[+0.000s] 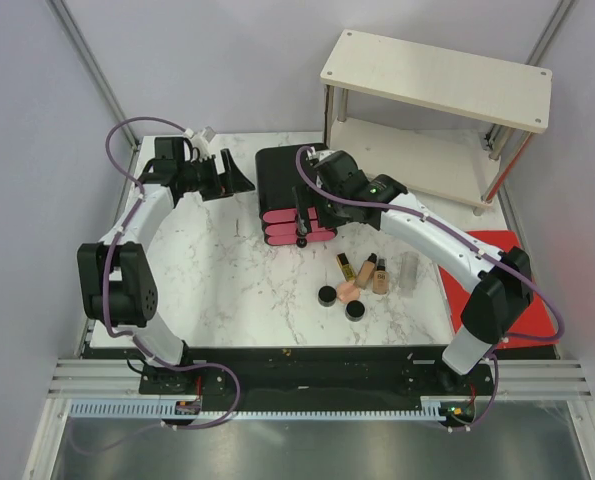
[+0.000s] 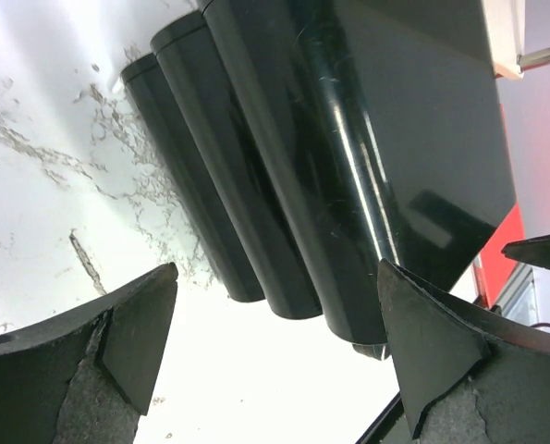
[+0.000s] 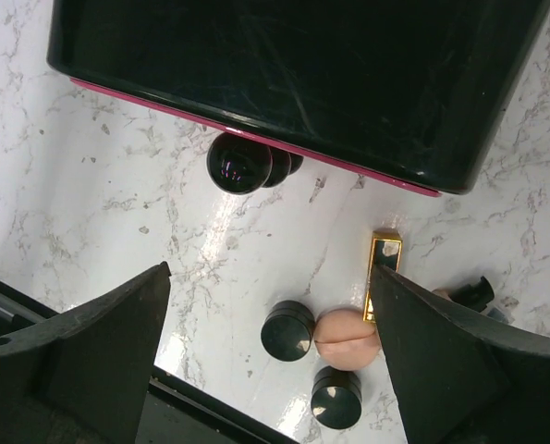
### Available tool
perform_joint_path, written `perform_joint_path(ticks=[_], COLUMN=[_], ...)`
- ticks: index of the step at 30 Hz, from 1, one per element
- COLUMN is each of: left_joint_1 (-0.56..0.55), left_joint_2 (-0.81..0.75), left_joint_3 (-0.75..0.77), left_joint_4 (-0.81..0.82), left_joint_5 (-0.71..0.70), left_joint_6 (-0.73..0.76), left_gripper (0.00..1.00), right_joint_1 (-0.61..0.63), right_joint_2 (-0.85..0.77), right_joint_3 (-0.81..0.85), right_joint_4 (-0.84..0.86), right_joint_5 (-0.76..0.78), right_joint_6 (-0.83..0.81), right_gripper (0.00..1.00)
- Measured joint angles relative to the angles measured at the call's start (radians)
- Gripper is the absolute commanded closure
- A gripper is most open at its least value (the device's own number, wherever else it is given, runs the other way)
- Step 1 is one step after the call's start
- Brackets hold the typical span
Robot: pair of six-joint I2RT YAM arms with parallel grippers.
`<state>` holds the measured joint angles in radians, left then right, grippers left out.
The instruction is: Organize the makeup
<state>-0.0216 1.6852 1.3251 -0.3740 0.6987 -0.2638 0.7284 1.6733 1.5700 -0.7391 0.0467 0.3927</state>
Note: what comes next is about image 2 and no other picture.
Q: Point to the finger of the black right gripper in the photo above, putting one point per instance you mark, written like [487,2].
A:
[534,251]

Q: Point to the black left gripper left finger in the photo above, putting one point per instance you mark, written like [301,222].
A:
[88,375]

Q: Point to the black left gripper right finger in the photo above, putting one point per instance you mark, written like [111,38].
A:
[465,375]

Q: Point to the black drawer cabinet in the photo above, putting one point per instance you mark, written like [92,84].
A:
[337,135]

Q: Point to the red board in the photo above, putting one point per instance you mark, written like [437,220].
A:
[491,269]

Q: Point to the white two-tier shelf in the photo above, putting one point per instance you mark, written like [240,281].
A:
[505,23]

